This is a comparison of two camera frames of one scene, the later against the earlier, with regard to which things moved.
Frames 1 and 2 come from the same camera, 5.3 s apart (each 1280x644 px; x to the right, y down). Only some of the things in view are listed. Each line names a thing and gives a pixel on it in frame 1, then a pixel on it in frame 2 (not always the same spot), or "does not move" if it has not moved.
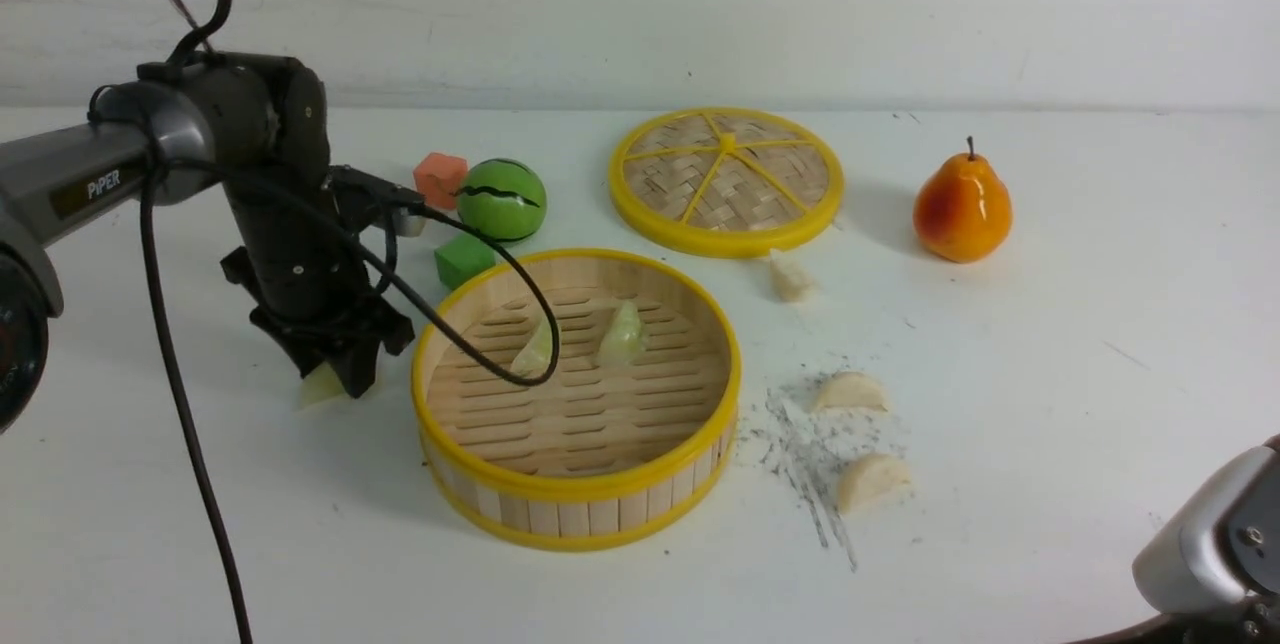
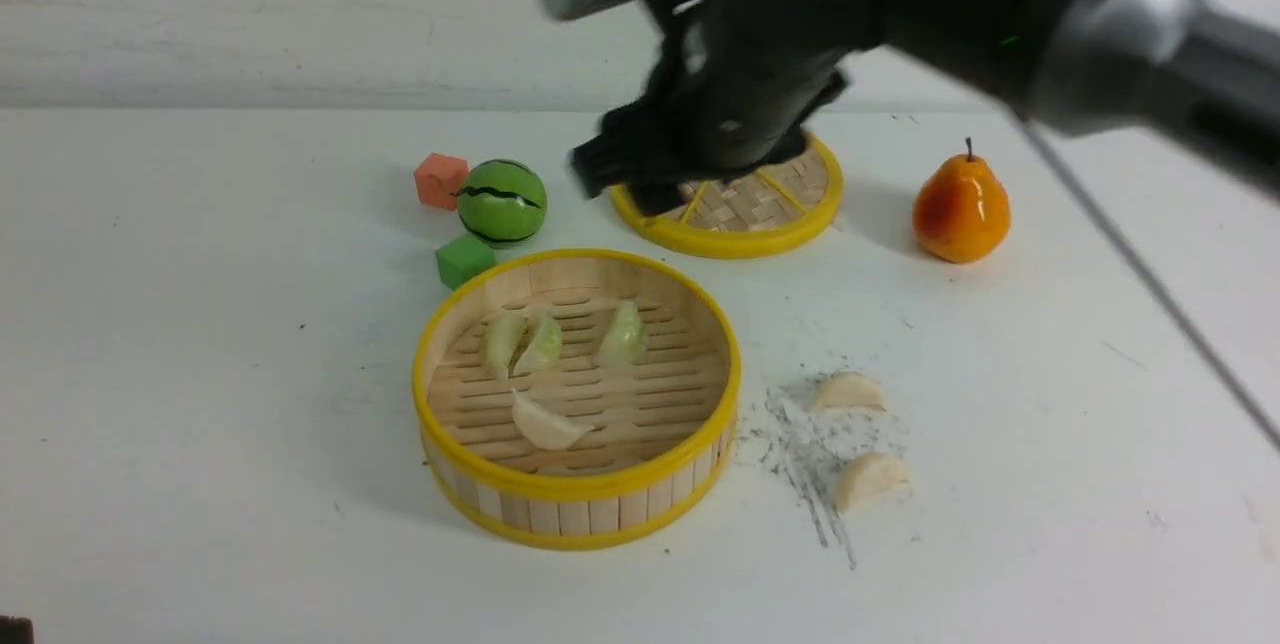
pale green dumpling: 320,385 → 503,333
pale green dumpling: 623,339 does not move
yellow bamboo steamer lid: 726,182 does not move
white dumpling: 867,480 does not move
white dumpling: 788,282 → 543,428
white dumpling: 850,388 does not move
